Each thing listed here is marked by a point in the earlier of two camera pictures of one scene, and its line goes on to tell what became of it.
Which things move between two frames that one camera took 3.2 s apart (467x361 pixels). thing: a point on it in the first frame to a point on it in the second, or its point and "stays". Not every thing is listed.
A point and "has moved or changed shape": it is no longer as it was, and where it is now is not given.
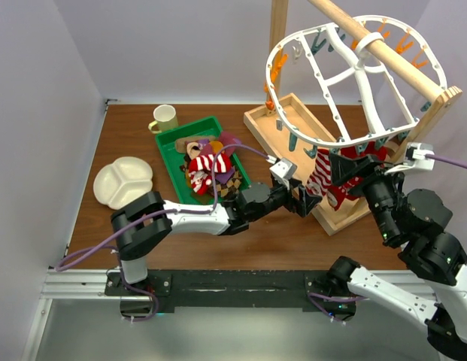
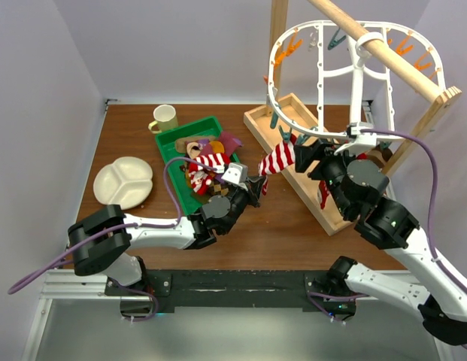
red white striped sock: (201, 169) stays
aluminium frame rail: (68, 284) stays
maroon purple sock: (228, 139) stays
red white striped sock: (321, 178) has moved or changed shape
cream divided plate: (122, 181) stays
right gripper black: (343, 167) to (305, 153)
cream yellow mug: (166, 119) stays
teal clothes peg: (292, 141) to (274, 119)
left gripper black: (304, 201) to (256, 183)
